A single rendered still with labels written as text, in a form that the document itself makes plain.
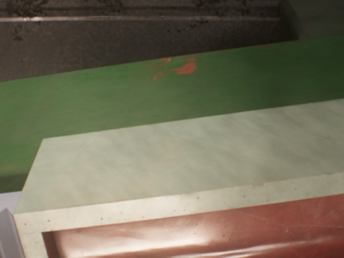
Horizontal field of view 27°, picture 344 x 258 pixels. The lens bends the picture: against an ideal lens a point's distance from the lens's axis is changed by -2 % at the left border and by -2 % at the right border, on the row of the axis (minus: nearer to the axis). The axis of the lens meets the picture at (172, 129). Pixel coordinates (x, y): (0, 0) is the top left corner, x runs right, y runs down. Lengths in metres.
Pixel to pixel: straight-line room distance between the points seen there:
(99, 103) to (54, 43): 0.64
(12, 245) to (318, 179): 0.19
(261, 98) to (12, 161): 0.20
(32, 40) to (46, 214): 0.86
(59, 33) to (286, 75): 0.68
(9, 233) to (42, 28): 0.84
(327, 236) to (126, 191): 0.13
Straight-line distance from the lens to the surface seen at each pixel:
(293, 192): 0.42
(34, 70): 1.29
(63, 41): 1.26
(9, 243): 0.45
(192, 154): 0.46
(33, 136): 0.59
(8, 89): 0.72
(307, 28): 1.05
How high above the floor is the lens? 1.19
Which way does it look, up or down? 67 degrees down
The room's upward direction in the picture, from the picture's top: 179 degrees counter-clockwise
